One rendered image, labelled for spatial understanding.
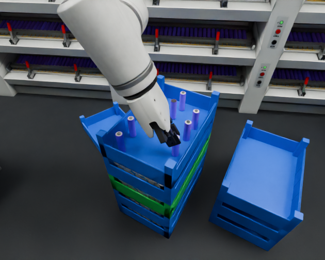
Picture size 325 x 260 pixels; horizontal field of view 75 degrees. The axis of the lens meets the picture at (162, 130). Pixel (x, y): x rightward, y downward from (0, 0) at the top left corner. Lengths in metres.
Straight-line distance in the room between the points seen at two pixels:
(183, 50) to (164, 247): 0.81
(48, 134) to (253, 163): 0.93
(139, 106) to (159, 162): 0.20
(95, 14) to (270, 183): 0.66
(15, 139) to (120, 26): 0.99
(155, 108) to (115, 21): 0.15
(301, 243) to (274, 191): 0.22
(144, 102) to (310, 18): 0.84
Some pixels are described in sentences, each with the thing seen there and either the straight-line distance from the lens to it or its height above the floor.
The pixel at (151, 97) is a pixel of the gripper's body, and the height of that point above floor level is 0.53.
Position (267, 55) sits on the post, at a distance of 1.08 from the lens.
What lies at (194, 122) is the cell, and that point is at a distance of 0.59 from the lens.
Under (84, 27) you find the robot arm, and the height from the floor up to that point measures 0.65.
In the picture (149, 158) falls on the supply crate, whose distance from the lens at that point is 0.54.
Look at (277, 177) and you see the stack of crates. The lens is 0.79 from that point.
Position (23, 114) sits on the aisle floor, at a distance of 1.37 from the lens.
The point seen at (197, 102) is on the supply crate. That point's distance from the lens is 0.68.
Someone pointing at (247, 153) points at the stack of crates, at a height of 0.16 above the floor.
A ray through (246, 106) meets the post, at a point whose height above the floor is 0.05.
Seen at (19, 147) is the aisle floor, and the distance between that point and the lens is 1.19.
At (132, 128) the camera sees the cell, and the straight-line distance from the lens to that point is 0.56.
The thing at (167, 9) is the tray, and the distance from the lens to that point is 0.97.
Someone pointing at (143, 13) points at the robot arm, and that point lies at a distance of 0.41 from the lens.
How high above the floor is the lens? 0.75
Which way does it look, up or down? 45 degrees down
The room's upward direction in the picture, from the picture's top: straight up
